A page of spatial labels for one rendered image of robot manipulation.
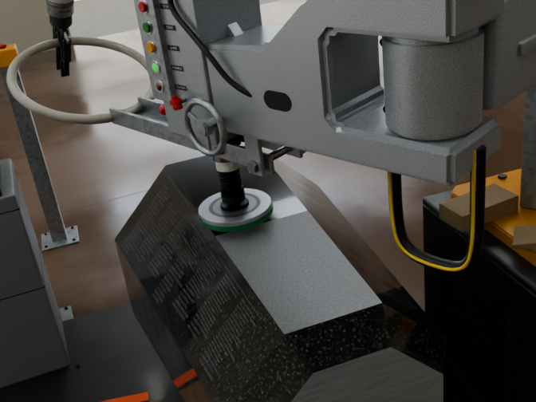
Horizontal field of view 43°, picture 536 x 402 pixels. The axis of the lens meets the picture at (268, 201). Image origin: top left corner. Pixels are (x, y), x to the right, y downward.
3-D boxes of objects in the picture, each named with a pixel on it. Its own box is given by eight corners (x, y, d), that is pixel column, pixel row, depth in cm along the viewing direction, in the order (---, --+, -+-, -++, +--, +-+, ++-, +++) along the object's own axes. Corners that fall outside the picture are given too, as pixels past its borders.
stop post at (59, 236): (76, 226, 393) (23, 38, 344) (79, 242, 376) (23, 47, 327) (41, 235, 389) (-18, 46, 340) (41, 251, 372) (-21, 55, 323)
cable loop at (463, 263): (485, 281, 148) (489, 146, 134) (477, 289, 146) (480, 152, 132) (396, 251, 163) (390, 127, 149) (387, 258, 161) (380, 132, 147)
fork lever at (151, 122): (312, 151, 181) (310, 134, 179) (262, 180, 170) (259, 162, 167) (151, 107, 225) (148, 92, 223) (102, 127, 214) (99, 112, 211)
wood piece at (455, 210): (493, 198, 204) (494, 183, 202) (518, 210, 195) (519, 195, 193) (439, 218, 198) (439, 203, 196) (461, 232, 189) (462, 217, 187)
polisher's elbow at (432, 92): (420, 101, 151) (418, 12, 142) (500, 116, 138) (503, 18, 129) (365, 130, 140) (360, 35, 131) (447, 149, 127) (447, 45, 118)
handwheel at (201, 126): (254, 148, 171) (246, 91, 164) (226, 163, 165) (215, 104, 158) (214, 138, 181) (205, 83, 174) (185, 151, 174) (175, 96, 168)
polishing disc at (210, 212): (285, 200, 200) (285, 196, 199) (238, 233, 186) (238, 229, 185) (231, 186, 213) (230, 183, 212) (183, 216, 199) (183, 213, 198)
